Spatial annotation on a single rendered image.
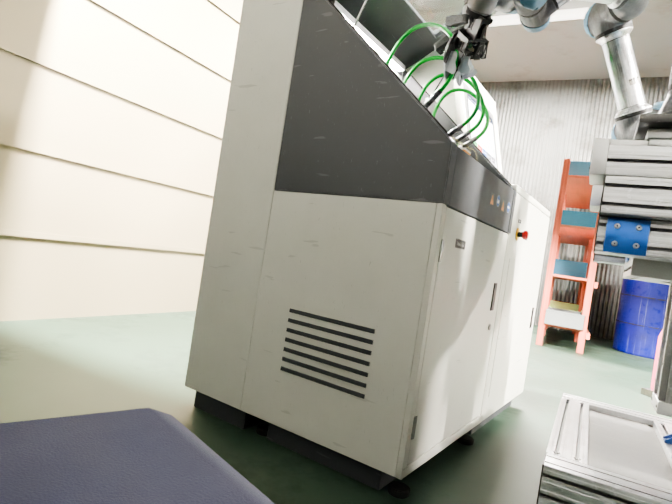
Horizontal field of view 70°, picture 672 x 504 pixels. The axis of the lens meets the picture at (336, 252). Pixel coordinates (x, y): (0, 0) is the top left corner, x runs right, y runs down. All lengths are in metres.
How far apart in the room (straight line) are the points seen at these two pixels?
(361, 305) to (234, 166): 0.69
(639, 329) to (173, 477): 6.01
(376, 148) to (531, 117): 6.63
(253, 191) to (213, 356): 0.58
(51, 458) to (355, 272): 1.17
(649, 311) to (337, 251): 5.02
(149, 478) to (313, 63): 1.48
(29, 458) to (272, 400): 1.34
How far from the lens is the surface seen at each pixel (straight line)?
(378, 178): 1.37
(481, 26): 1.53
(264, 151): 1.64
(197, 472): 0.24
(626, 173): 1.33
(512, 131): 7.93
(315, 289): 1.44
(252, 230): 1.62
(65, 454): 0.25
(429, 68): 2.24
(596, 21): 2.05
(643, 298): 6.14
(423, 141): 1.33
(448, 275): 1.37
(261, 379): 1.59
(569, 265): 6.03
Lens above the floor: 0.63
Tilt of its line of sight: level
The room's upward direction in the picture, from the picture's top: 9 degrees clockwise
